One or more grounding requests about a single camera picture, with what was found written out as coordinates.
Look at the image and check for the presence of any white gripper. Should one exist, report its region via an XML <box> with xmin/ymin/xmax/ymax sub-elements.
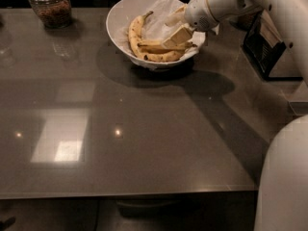
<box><xmin>162</xmin><ymin>0</ymin><xmax>257</xmax><ymax>48</ymax></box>

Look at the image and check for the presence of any straight yellow banana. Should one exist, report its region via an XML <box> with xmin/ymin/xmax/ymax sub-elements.
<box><xmin>138</xmin><ymin>39</ymin><xmax>196</xmax><ymax>53</ymax></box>

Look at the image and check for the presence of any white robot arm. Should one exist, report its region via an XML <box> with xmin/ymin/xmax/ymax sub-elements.
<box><xmin>167</xmin><ymin>0</ymin><xmax>308</xmax><ymax>231</ymax></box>

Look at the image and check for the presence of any white paper liner in bowl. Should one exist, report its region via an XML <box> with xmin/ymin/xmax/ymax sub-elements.
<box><xmin>118</xmin><ymin>0</ymin><xmax>206</xmax><ymax>69</ymax></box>

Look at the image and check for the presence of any long curved yellow banana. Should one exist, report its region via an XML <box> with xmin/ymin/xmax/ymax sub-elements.
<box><xmin>128</xmin><ymin>11</ymin><xmax>186</xmax><ymax>63</ymax></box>

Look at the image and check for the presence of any white bowl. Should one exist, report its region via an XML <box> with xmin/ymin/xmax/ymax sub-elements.
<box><xmin>105</xmin><ymin>0</ymin><xmax>206</xmax><ymax>71</ymax></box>

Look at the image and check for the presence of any right glass jar with cereal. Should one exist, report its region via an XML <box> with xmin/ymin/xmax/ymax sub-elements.
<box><xmin>237</xmin><ymin>13</ymin><xmax>256</xmax><ymax>31</ymax></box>

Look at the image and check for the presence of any left glass jar with granola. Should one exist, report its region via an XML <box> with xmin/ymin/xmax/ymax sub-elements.
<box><xmin>28</xmin><ymin>0</ymin><xmax>72</xmax><ymax>28</ymax></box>

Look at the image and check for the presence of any black wire rack holder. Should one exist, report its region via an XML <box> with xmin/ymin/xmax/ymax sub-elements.
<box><xmin>243</xmin><ymin>12</ymin><xmax>302</xmax><ymax>81</ymax></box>

